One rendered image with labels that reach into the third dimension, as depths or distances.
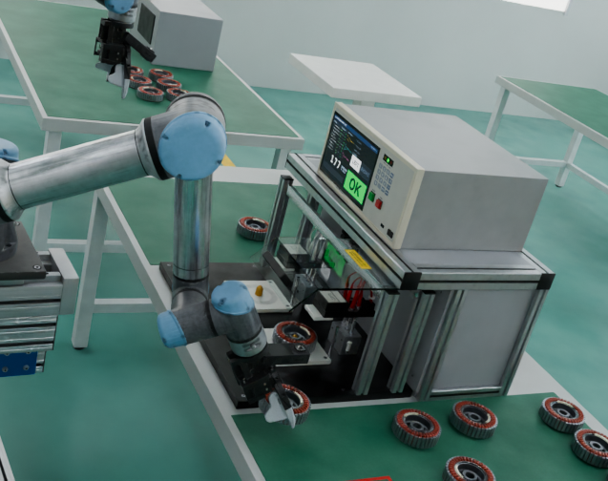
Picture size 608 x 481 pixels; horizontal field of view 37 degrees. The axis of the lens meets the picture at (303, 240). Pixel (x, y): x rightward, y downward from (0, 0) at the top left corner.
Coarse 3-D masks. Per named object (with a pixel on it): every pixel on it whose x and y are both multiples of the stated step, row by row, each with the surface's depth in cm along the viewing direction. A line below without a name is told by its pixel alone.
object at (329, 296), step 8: (320, 296) 225; (328, 296) 225; (336, 296) 226; (312, 304) 227; (320, 304) 225; (328, 304) 222; (336, 304) 223; (344, 304) 224; (312, 312) 224; (320, 312) 224; (328, 312) 222; (336, 312) 223; (344, 312) 224; (352, 312) 226; (360, 312) 227; (368, 312) 228; (320, 320) 223; (328, 320) 224; (344, 320) 233; (352, 328) 229
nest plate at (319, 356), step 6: (264, 330) 230; (270, 330) 231; (270, 336) 228; (270, 342) 226; (318, 348) 228; (312, 354) 225; (318, 354) 226; (324, 354) 226; (312, 360) 223; (318, 360) 223; (324, 360) 224; (330, 360) 225
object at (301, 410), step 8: (288, 392) 199; (296, 392) 199; (264, 400) 194; (296, 400) 199; (304, 400) 198; (264, 408) 193; (296, 408) 194; (304, 408) 194; (296, 416) 192; (304, 416) 194; (288, 424) 193; (296, 424) 194
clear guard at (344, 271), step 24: (288, 240) 214; (312, 240) 217; (336, 240) 220; (264, 264) 209; (288, 264) 205; (312, 264) 205; (336, 264) 208; (288, 288) 200; (312, 288) 196; (336, 288) 197; (360, 288) 200; (384, 288) 203
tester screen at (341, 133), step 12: (336, 120) 236; (336, 132) 236; (348, 132) 231; (336, 144) 236; (348, 144) 230; (360, 144) 225; (336, 156) 236; (348, 156) 230; (360, 156) 225; (372, 156) 220; (324, 168) 242; (336, 168) 236; (348, 168) 230; (372, 168) 220; (336, 180) 236; (360, 204) 225
